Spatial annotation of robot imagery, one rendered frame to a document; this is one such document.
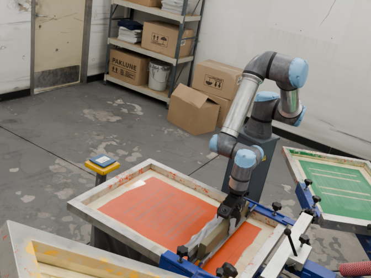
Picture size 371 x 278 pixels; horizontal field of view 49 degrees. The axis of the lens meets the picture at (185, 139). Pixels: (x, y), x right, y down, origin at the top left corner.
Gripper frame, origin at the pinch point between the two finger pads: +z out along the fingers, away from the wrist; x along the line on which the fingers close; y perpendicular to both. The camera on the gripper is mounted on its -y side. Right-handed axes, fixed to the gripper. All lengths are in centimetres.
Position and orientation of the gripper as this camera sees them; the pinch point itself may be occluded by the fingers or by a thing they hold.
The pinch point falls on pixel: (224, 230)
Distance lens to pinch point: 170.0
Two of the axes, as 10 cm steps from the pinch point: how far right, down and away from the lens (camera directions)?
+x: -8.4, -3.5, 4.2
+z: -1.7, 9.0, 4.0
